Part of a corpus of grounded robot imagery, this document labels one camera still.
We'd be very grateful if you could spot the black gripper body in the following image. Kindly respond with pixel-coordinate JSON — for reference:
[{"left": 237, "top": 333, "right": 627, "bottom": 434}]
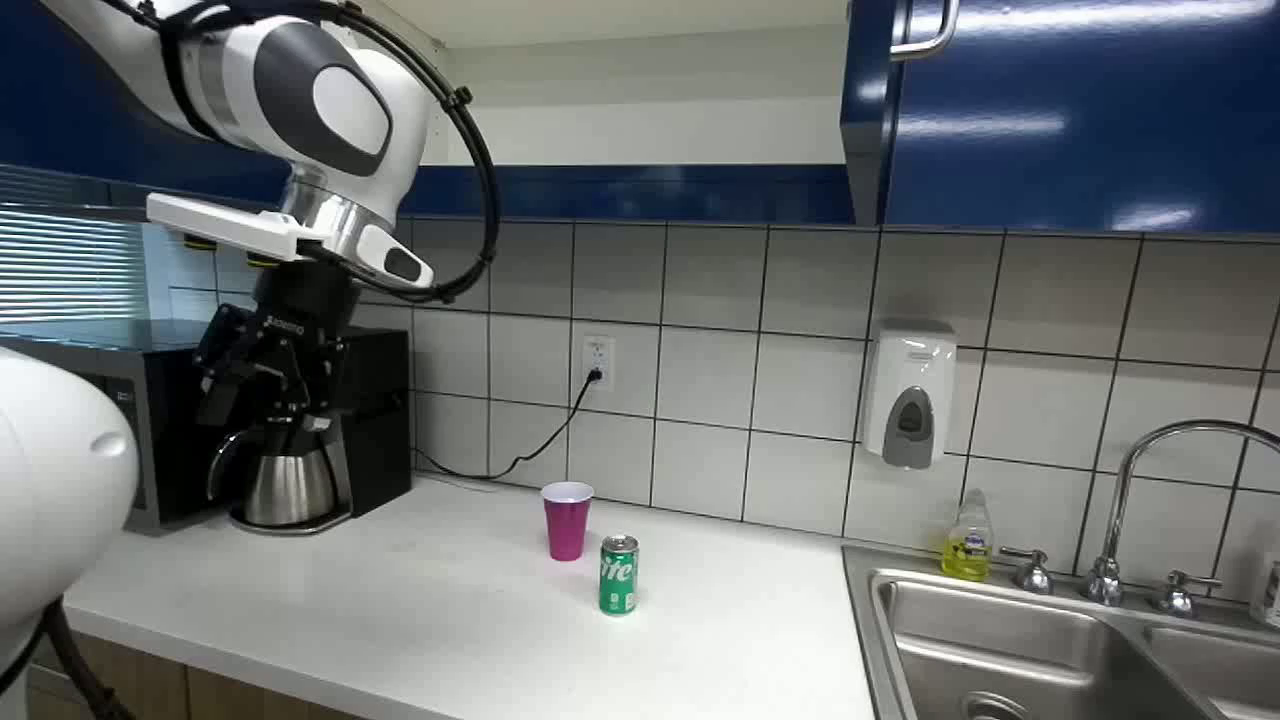
[{"left": 243, "top": 257, "right": 364, "bottom": 350}]

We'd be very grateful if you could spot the green sprite can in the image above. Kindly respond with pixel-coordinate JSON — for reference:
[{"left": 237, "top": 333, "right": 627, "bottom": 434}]
[{"left": 596, "top": 531, "right": 643, "bottom": 619}]

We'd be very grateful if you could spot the blue cabinet door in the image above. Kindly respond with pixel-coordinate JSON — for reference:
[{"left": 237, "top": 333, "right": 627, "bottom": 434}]
[
  {"left": 841, "top": 0, "right": 1280, "bottom": 240},
  {"left": 0, "top": 0, "right": 296, "bottom": 208}
]

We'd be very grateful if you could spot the black coffee maker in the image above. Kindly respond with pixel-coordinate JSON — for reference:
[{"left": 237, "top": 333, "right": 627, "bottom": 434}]
[{"left": 196, "top": 315, "right": 418, "bottom": 538}]

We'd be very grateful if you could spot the black microwave oven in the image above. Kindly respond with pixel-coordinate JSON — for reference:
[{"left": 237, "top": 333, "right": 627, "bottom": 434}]
[{"left": 10, "top": 333, "right": 225, "bottom": 537}]

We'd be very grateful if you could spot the stainless steel carafe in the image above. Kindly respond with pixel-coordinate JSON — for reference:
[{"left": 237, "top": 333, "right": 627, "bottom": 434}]
[{"left": 206, "top": 412, "right": 358, "bottom": 531}]

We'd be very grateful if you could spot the magenta plastic cup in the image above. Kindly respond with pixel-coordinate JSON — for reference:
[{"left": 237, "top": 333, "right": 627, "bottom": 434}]
[{"left": 535, "top": 479, "right": 596, "bottom": 562}]

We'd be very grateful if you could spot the yellow dish soap bottle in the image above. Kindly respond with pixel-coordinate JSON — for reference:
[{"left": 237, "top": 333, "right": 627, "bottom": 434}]
[{"left": 936, "top": 485, "right": 1001, "bottom": 585}]

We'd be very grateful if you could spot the stainless steel double sink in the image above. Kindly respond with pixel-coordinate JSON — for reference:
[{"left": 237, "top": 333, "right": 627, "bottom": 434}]
[{"left": 836, "top": 538, "right": 1280, "bottom": 720}]

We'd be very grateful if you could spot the chrome sink faucet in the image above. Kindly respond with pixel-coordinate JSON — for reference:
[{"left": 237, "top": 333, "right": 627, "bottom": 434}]
[{"left": 1003, "top": 415, "right": 1280, "bottom": 619}]

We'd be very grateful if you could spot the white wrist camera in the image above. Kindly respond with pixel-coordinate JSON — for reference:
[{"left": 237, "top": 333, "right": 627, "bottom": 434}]
[{"left": 142, "top": 187, "right": 439, "bottom": 296}]

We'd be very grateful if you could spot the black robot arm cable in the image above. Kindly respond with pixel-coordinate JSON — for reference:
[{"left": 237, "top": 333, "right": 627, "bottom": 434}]
[{"left": 313, "top": 0, "right": 506, "bottom": 309}]

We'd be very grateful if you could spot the black power cord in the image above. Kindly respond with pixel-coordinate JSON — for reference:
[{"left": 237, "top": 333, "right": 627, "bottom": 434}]
[{"left": 413, "top": 362, "right": 607, "bottom": 489}]

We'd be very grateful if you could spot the white wall outlet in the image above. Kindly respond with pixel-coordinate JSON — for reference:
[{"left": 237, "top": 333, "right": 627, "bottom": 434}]
[{"left": 573, "top": 323, "right": 624, "bottom": 391}]

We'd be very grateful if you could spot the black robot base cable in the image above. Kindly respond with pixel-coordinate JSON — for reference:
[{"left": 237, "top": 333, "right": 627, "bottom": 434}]
[{"left": 0, "top": 596, "right": 142, "bottom": 720}]

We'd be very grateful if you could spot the white interior wall cabinet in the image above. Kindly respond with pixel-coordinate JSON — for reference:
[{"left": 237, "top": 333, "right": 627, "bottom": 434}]
[{"left": 358, "top": 0, "right": 861, "bottom": 232}]

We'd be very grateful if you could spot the white wall soap dispenser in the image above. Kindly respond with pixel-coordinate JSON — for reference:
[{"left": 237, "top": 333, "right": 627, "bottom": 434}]
[{"left": 857, "top": 315, "right": 960, "bottom": 470}]

